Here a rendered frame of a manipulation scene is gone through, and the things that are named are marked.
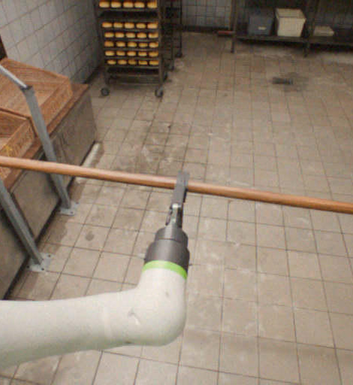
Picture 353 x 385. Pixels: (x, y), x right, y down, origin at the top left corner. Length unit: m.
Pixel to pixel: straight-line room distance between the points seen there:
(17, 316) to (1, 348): 0.05
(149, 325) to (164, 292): 0.06
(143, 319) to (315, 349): 1.46
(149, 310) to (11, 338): 0.21
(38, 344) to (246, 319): 1.47
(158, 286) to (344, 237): 1.97
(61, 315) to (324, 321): 1.66
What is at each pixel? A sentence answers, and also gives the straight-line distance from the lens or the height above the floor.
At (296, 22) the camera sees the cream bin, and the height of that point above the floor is 0.42.
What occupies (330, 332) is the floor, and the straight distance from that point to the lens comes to 2.01.
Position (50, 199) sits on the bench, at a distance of 2.28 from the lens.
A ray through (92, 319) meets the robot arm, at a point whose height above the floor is 1.16.
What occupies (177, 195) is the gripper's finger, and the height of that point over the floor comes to 1.20.
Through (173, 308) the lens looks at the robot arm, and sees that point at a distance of 0.57.
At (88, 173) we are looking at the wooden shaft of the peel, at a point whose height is 1.16.
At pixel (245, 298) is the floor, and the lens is 1.95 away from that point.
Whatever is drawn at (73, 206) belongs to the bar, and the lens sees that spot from 2.43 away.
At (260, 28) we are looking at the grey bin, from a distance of 5.08.
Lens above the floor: 1.70
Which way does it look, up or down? 44 degrees down
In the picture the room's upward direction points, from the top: straight up
